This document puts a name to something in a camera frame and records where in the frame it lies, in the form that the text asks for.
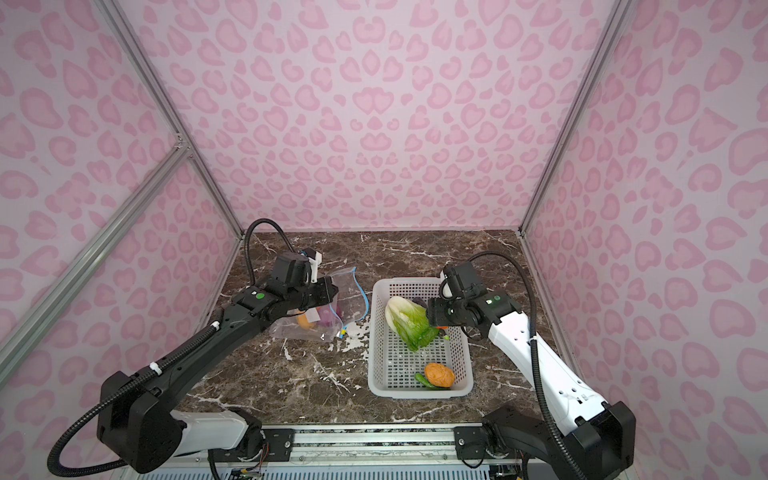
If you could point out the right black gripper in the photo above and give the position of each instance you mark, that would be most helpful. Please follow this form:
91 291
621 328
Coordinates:
435 310

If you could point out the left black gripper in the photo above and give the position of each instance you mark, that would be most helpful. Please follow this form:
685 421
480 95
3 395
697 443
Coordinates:
327 294

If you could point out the purple toy onion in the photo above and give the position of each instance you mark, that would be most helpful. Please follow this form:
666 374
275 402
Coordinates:
330 315

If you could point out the clear zip top bag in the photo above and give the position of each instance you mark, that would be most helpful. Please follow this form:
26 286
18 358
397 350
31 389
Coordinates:
351 299

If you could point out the green white toy cabbage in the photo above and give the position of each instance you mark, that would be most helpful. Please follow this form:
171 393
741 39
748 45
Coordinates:
409 321

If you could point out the yellow toy potato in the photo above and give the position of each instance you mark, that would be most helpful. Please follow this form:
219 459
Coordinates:
303 322

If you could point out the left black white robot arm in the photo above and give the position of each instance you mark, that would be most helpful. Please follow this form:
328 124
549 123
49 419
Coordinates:
139 423

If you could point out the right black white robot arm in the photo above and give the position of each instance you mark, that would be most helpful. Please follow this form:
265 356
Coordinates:
579 434

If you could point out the brown toy potato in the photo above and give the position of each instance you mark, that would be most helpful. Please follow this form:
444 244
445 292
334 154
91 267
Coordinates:
439 375

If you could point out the green toy pepper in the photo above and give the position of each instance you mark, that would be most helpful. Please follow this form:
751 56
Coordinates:
424 381

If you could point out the white plastic basket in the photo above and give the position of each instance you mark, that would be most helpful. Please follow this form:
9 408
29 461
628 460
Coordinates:
392 367

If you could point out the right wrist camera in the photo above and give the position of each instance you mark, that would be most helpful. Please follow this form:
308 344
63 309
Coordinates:
444 289

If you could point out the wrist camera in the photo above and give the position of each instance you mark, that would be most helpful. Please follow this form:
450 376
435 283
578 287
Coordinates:
315 259
444 289

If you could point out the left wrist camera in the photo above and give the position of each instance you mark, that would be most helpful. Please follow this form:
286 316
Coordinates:
315 259

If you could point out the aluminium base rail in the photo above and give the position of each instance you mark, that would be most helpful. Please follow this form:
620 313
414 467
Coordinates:
364 451

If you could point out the aluminium frame strut left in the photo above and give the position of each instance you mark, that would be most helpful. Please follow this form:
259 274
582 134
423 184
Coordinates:
39 319

